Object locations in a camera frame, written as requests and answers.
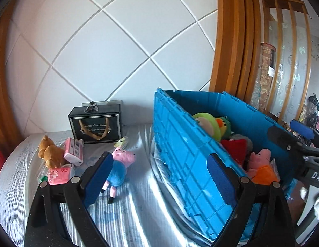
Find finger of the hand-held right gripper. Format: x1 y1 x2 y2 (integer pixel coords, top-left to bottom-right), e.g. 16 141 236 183
290 120 319 142
267 126 319 160

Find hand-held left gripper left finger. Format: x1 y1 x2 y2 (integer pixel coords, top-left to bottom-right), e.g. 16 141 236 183
25 151 114 247

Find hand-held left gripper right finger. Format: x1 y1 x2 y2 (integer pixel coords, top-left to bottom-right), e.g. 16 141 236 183
206 153 296 247

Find pink pig plush blue body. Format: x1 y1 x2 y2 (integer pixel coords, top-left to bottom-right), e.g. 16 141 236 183
101 145 137 204

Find blue plastic crate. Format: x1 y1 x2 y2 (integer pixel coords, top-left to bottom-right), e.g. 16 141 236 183
150 87 307 245

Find grey wood-grain desktop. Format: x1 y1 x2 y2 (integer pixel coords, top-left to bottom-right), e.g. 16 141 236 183
0 123 216 247

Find pile of plastic bags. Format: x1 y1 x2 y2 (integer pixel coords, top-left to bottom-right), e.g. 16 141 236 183
299 108 319 132

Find pink pig plush orange dress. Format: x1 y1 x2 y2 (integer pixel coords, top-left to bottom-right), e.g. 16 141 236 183
245 148 279 186

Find pink pig plush red dress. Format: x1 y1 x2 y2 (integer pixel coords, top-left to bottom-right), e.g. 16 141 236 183
221 139 248 170

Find grey fluffy plush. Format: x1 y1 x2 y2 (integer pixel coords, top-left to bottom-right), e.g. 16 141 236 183
230 134 254 157

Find pink and white tissue pack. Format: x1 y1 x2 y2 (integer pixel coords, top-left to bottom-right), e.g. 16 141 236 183
64 137 85 166

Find pink flowered tissue packet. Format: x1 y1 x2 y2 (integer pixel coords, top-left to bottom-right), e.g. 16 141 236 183
48 163 75 186

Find small pale green box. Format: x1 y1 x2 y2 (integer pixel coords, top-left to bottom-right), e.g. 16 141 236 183
114 136 129 150

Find small green frog plush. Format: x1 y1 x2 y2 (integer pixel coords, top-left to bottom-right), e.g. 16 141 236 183
215 116 232 141

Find brown bear plush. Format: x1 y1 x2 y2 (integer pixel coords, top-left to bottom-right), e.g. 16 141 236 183
37 135 70 169

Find large green plush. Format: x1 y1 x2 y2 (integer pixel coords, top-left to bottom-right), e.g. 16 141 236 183
192 112 222 141

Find rolled patterned carpet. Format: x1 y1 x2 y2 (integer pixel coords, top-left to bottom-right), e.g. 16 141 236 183
251 42 277 112

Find black gift box gold handle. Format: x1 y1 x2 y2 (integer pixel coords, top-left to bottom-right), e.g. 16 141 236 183
68 105 122 144

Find frosted glass door wooden frame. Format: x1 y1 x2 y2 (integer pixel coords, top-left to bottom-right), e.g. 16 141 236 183
261 0 313 124

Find wooden side post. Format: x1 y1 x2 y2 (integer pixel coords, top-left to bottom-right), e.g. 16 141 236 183
0 2 23 150

